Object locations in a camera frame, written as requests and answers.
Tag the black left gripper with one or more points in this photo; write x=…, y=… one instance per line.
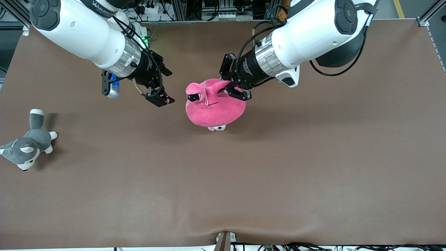
x=246, y=70

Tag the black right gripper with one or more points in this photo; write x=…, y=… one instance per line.
x=145, y=70

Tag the hot pink round plush toy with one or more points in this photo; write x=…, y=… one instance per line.
x=214, y=108

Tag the pale pink white plush dog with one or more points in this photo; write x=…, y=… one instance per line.
x=217, y=128

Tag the white power strip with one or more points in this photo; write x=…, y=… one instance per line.
x=151, y=9

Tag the pile of orange packets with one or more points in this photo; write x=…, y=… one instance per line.
x=285, y=8

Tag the grey white husky plush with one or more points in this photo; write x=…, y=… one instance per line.
x=31, y=143

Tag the small green circuit board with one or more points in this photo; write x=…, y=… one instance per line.
x=269, y=247

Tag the silver table edge rail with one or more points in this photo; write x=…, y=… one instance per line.
x=209, y=22

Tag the aluminium frame profile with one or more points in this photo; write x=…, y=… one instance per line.
x=15, y=14
x=430, y=14

